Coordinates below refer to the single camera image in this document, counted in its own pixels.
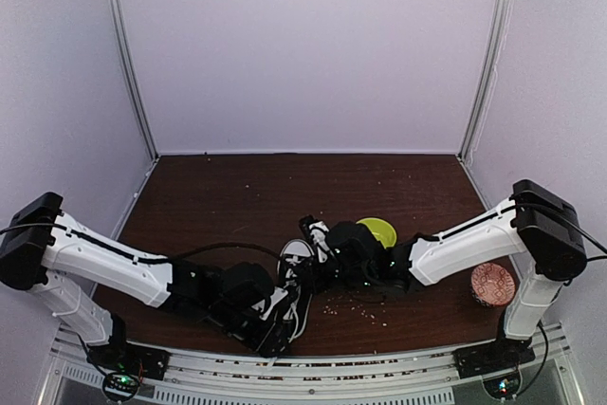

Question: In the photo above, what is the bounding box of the lime green bowl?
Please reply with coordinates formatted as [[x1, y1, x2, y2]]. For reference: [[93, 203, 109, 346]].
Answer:
[[357, 217, 397, 249]]

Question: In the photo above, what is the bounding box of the front aluminium rail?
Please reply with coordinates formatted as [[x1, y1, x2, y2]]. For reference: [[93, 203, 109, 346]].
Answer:
[[40, 322, 582, 405]]

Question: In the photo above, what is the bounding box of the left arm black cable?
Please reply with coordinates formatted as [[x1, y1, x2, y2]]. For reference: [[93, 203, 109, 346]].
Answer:
[[0, 222, 285, 292]]

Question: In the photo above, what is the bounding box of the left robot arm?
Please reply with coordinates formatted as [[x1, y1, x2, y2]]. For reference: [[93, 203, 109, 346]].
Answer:
[[1, 193, 304, 371]]

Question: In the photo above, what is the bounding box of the black white canvas sneaker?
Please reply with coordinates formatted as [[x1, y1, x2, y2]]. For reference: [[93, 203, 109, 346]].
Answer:
[[277, 239, 314, 342]]

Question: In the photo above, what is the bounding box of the right aluminium frame post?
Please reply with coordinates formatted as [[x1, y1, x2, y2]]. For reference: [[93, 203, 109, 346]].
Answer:
[[458, 0, 512, 164]]

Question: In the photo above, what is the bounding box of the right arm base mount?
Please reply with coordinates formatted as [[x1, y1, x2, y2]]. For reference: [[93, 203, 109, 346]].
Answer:
[[452, 338, 536, 400]]

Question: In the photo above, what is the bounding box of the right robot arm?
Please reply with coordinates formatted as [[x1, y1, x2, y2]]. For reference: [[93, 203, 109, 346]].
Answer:
[[324, 179, 587, 369]]

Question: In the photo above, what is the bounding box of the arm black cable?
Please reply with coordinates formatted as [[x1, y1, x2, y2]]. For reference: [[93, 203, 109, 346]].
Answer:
[[511, 193, 607, 377], [0, 222, 285, 292]]

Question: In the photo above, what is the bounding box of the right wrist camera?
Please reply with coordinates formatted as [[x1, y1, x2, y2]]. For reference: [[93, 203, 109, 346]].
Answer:
[[299, 215, 332, 263]]

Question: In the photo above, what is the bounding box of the left aluminium frame post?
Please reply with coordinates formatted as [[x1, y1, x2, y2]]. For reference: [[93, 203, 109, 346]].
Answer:
[[107, 0, 159, 161]]

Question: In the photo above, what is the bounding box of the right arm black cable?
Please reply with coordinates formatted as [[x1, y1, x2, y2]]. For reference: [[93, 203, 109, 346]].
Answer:
[[511, 193, 607, 377]]

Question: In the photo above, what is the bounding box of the aluminium frame post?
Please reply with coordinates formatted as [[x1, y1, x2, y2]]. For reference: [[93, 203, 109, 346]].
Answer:
[[458, 0, 512, 164], [107, 0, 159, 161]]

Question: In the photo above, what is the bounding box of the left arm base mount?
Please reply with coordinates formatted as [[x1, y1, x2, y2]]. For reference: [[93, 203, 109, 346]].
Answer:
[[83, 343, 170, 402]]

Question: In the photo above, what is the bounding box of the white shoelace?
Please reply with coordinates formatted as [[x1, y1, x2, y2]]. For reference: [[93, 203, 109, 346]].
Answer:
[[265, 255, 309, 368]]

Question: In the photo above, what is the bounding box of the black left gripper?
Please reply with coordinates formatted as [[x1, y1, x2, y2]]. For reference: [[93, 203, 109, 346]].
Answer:
[[210, 301, 293, 359]]

